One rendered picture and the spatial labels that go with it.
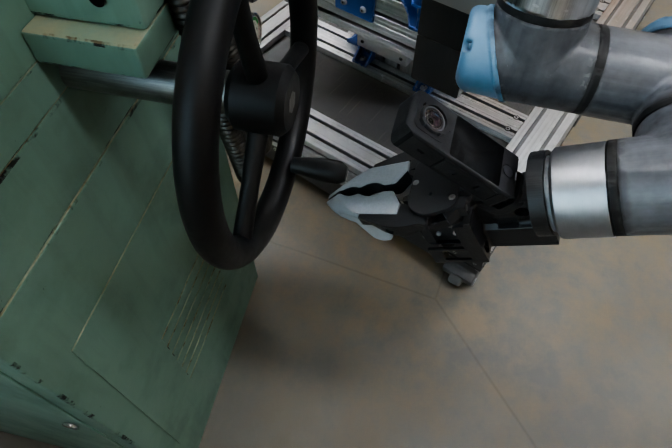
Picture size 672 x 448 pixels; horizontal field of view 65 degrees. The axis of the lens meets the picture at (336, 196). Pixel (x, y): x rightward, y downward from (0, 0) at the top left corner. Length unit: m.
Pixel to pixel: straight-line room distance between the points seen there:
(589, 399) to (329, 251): 0.64
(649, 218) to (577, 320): 0.91
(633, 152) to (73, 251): 0.49
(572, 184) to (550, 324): 0.89
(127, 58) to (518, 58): 0.30
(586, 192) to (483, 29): 0.15
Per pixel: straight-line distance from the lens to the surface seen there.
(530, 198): 0.43
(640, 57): 0.48
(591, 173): 0.43
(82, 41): 0.45
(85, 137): 0.55
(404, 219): 0.46
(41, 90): 0.50
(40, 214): 0.52
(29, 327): 0.55
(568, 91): 0.47
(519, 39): 0.45
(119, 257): 0.65
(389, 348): 1.19
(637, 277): 1.44
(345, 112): 1.28
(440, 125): 0.41
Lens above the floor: 1.12
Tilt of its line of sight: 54 degrees down
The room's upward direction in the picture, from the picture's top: straight up
